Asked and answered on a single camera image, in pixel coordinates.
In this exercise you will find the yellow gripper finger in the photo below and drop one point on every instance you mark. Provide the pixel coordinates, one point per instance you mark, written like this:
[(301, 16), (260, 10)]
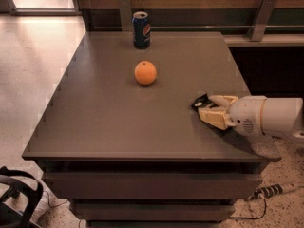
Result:
[(218, 117), (222, 100)]

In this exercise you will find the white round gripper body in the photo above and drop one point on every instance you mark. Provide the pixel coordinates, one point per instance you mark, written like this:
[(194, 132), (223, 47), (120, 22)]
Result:
[(246, 114)]

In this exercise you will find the black rxbar chocolate wrapper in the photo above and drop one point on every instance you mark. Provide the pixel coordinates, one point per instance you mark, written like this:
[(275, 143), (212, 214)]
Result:
[(202, 102)]

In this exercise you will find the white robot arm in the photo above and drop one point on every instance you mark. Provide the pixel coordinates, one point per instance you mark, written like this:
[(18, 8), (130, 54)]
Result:
[(281, 117)]

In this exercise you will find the blue pepsi can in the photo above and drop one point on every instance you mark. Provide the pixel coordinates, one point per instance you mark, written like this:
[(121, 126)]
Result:
[(141, 29)]

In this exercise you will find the white power strip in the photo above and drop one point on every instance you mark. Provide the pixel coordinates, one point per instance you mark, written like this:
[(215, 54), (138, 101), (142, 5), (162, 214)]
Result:
[(273, 190)]

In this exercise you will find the orange fruit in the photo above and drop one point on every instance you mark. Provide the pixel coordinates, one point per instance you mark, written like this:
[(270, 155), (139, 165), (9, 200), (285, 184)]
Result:
[(145, 73)]

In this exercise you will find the grey drawer cabinet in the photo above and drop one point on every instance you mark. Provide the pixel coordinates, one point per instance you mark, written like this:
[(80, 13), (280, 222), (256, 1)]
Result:
[(101, 120)]

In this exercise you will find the lower grey drawer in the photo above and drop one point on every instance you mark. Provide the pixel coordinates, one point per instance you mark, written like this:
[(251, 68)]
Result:
[(151, 212)]

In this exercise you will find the grey drawer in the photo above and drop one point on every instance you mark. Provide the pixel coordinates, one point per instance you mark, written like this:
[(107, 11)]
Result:
[(140, 186), (151, 212)]

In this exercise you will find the upper grey drawer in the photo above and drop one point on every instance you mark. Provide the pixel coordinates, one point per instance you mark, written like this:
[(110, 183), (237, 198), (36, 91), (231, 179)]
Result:
[(140, 186)]

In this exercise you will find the white cloth on floor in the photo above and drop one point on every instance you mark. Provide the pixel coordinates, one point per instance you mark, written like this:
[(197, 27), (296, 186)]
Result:
[(46, 202)]

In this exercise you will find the left metal wall bracket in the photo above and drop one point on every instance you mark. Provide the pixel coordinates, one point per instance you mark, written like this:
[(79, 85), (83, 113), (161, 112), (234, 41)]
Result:
[(125, 14)]

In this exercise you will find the horizontal metal rail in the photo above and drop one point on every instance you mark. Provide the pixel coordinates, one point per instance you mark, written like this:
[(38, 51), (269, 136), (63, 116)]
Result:
[(208, 27)]

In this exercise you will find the window frame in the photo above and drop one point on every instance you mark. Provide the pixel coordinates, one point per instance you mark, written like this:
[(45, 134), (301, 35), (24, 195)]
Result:
[(41, 7)]

